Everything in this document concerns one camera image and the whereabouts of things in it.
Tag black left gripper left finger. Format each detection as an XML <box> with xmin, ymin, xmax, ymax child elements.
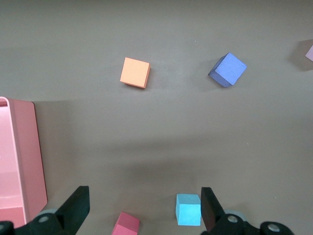
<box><xmin>14</xmin><ymin>186</ymin><xmax>90</xmax><ymax>235</ymax></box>

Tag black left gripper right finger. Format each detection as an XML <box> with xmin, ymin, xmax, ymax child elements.
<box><xmin>201</xmin><ymin>187</ymin><xmax>260</xmax><ymax>235</ymax></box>

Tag light blue foam block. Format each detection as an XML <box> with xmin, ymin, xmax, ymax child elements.
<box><xmin>176</xmin><ymin>193</ymin><xmax>202</xmax><ymax>227</ymax></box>

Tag red foam block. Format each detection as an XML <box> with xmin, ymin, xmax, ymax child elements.
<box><xmin>112</xmin><ymin>211</ymin><xmax>140</xmax><ymax>235</ymax></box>

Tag pink plastic bin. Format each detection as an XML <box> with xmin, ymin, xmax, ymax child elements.
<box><xmin>0</xmin><ymin>96</ymin><xmax>48</xmax><ymax>228</ymax></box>

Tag brown table cover sheet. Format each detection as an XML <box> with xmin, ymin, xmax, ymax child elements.
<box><xmin>0</xmin><ymin>0</ymin><xmax>313</xmax><ymax>235</ymax></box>

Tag purple foam block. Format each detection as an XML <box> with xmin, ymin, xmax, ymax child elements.
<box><xmin>208</xmin><ymin>51</ymin><xmax>248</xmax><ymax>88</ymax></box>

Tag orange foam block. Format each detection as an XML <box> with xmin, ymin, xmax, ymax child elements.
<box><xmin>119</xmin><ymin>57</ymin><xmax>151</xmax><ymax>90</ymax></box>

